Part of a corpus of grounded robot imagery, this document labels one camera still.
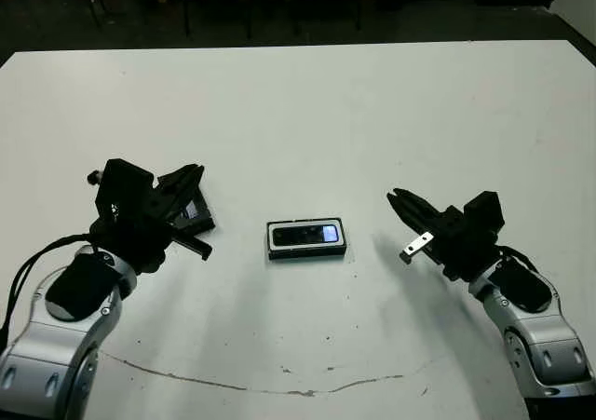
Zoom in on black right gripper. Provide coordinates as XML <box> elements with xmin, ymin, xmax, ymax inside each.
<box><xmin>386</xmin><ymin>187</ymin><xmax>508</xmax><ymax>282</ymax></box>

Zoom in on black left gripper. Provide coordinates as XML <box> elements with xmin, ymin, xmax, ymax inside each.
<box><xmin>89</xmin><ymin>162</ymin><xmax>214</xmax><ymax>278</ymax></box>

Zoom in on black printed box lid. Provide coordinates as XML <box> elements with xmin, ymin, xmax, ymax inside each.
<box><xmin>172</xmin><ymin>184</ymin><xmax>217</xmax><ymax>232</ymax></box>

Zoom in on slim black camera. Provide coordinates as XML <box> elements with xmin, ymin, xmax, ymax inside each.
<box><xmin>271</xmin><ymin>223</ymin><xmax>340</xmax><ymax>248</ymax></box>

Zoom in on black box base white insert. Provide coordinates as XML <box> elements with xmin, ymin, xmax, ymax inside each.
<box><xmin>266</xmin><ymin>215</ymin><xmax>349</xmax><ymax>264</ymax></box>

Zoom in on left wrist camera housing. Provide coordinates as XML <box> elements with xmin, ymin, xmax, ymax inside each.
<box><xmin>86</xmin><ymin>157</ymin><xmax>156</xmax><ymax>216</ymax></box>

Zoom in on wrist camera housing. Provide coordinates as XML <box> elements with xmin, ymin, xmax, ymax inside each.
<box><xmin>463</xmin><ymin>190</ymin><xmax>505</xmax><ymax>229</ymax></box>
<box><xmin>86</xmin><ymin>157</ymin><xmax>156</xmax><ymax>216</ymax></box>

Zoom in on right wrist camera housing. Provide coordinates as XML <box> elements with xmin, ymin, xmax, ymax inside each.
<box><xmin>463</xmin><ymin>190</ymin><xmax>505</xmax><ymax>229</ymax></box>

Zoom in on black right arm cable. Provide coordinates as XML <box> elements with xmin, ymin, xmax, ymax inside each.
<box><xmin>497</xmin><ymin>245</ymin><xmax>541</xmax><ymax>272</ymax></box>

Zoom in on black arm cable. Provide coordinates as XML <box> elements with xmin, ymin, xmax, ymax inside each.
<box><xmin>497</xmin><ymin>245</ymin><xmax>541</xmax><ymax>272</ymax></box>
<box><xmin>0</xmin><ymin>233</ymin><xmax>102</xmax><ymax>342</ymax></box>

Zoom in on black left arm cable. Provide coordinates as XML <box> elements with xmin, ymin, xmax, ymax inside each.
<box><xmin>0</xmin><ymin>233</ymin><xmax>102</xmax><ymax>342</ymax></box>

